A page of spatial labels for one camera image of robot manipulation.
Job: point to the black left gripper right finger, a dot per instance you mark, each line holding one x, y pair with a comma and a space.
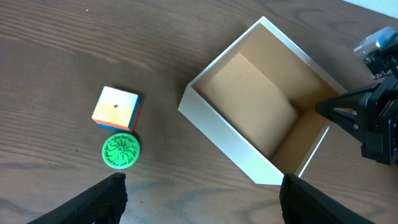
302, 203

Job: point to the white cardboard box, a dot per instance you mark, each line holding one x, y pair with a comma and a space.
256, 103

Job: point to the multicoloured puzzle cube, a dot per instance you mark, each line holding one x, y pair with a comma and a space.
116, 109

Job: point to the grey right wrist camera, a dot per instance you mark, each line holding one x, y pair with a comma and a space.
374, 42

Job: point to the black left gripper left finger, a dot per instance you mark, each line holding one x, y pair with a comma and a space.
104, 202

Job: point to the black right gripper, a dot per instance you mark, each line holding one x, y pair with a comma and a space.
357, 112

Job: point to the green round spinner toy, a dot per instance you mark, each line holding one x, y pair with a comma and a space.
121, 151

